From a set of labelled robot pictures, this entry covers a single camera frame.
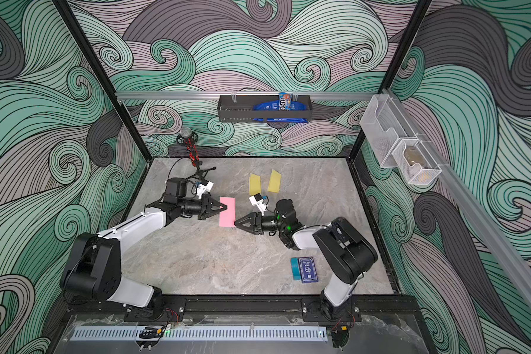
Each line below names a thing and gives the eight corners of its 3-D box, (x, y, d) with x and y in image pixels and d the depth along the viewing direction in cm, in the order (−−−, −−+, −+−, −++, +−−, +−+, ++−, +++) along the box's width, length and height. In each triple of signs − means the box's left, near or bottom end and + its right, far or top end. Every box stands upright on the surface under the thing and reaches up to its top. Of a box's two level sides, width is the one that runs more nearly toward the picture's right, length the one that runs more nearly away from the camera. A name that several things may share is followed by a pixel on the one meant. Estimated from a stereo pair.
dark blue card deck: (300, 282, 81) (301, 281, 79) (298, 258, 87) (298, 256, 85) (317, 282, 81) (318, 281, 79) (313, 258, 87) (314, 256, 85)
